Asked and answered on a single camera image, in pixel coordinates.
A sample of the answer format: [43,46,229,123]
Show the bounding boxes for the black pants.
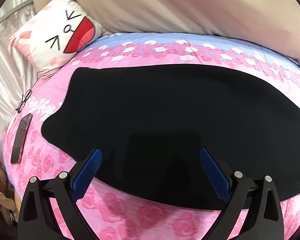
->
[42,64,300,210]

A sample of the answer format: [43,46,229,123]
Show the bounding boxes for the pink rose bed sheet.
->
[2,33,300,239]

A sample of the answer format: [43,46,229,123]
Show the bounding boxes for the black smartphone red case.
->
[11,113,32,164]

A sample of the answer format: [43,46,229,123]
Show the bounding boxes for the brown crumpled cloth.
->
[0,160,21,225]

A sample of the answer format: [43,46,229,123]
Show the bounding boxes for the silver satin curtain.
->
[0,0,37,159]

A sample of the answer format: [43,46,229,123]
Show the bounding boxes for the cartoon cat face pillow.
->
[9,0,104,80]

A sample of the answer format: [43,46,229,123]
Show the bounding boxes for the black frame eyeglasses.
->
[15,89,32,113]

